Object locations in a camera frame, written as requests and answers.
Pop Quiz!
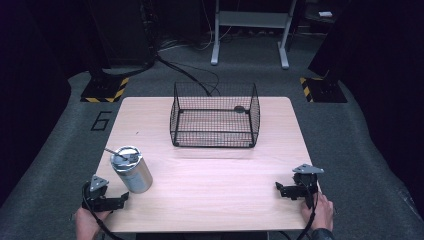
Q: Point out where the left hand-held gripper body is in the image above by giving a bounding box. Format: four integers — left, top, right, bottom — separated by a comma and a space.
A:
82, 174, 116, 213

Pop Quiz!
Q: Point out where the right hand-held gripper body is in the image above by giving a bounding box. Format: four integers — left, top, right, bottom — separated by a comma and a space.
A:
291, 163, 325, 210

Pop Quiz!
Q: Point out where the person's left hand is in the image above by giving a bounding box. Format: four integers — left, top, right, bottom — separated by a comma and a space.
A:
74, 206, 113, 240

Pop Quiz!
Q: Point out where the person's right hand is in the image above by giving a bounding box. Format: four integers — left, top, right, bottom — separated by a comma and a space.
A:
300, 192, 335, 233

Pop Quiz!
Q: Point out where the silver metal tumbler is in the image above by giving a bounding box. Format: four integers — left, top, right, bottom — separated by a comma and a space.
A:
109, 145, 154, 195

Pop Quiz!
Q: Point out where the metal straw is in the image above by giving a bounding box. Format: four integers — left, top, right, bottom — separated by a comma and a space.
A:
104, 147, 130, 160

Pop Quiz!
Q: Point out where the black striped stand base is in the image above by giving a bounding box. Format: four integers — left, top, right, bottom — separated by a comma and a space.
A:
298, 76, 349, 104
80, 75, 130, 104

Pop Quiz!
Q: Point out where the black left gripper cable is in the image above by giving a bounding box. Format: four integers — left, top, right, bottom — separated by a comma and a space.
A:
81, 182, 125, 240

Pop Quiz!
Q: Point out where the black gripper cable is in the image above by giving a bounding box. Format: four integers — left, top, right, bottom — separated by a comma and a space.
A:
295, 181, 318, 240
81, 182, 125, 240

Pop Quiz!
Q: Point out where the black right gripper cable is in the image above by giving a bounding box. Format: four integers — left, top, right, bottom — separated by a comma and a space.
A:
295, 181, 318, 240

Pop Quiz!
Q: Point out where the black wire basket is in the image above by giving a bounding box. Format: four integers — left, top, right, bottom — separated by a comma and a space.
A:
169, 81, 261, 149

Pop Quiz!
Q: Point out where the black floor cable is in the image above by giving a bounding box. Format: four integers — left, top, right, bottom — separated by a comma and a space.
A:
155, 53, 222, 98

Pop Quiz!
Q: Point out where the white metal desk frame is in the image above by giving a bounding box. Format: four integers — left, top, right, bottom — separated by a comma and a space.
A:
210, 0, 298, 70

